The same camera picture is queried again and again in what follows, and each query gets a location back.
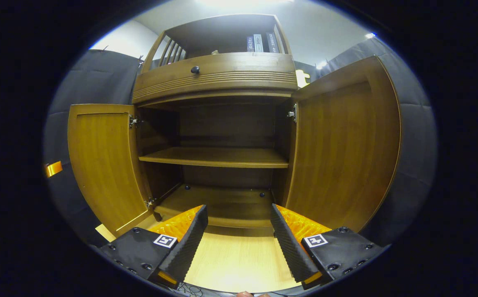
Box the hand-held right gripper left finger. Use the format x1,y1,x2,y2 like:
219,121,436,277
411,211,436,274
99,205,209,289

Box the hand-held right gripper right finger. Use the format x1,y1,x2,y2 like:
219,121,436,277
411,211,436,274
270,203,388,290

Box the wooden cabinet door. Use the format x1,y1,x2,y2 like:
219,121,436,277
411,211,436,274
67,103,155,238
284,55,402,233

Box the wooden cabinet inner shelf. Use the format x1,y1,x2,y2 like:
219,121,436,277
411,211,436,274
139,147,290,169

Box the wooden cabinet drawer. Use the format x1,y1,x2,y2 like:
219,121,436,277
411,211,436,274
132,52,298,104

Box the black backdrop cloth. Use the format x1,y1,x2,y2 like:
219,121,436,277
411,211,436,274
43,35,438,248

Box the dark spine book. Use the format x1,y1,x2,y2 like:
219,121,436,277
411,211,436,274
266,31,280,53

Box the large ceiling light panel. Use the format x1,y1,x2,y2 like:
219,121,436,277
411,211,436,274
193,0,295,9

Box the tangled black cables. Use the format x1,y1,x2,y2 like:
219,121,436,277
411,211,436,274
173,283,223,297

